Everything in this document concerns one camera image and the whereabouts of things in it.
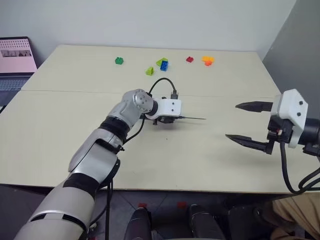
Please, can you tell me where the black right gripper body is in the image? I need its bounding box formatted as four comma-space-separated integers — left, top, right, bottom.
265, 114, 295, 145

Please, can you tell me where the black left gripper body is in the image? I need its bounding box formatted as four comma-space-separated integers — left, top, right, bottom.
159, 115, 176, 125

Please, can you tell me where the black bulky object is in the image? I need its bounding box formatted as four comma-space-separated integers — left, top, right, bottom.
225, 196, 276, 240

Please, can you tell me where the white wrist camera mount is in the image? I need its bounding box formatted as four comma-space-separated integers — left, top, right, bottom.
270, 88, 310, 149
145, 98, 183, 121

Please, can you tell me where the tan cloth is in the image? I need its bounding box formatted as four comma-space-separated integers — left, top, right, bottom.
270, 196, 320, 240

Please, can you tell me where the open laptop with pink screen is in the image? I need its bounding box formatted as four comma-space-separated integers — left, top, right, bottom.
0, 36, 39, 114

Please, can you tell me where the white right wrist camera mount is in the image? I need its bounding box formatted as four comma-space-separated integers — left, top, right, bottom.
270, 88, 310, 149

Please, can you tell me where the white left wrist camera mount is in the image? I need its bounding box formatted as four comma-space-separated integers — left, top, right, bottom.
145, 98, 183, 121

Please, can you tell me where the dark rounded shape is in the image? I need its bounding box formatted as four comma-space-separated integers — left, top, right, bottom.
124, 207, 153, 240
187, 203, 226, 240

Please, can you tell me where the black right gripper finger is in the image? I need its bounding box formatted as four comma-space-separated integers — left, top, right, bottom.
224, 133, 276, 156
234, 100, 275, 113

